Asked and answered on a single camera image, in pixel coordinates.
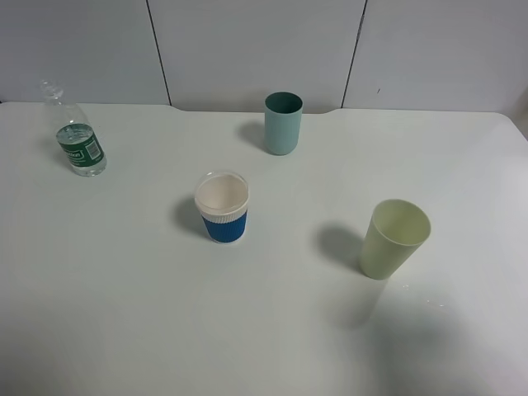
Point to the clear bottle with green label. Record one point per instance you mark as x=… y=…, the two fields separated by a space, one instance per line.
x=73 y=131

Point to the pale green plastic cup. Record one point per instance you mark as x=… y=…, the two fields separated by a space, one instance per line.
x=397 y=229

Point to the white cup with blue sleeve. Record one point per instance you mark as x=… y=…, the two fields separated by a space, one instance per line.
x=222 y=199

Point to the teal plastic cup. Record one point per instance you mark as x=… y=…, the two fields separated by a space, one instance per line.
x=283 y=112

